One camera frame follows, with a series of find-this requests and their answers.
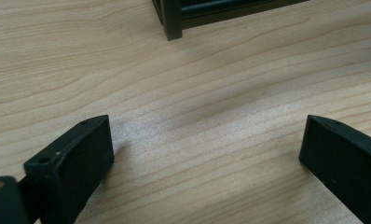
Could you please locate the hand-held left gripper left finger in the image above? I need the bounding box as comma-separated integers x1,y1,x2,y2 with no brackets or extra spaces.
22,114,116,224

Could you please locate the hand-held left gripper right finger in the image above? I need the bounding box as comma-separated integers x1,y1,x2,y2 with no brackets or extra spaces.
298,114,371,224

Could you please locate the black metal rack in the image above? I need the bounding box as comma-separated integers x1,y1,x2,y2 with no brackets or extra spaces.
151,0,309,42

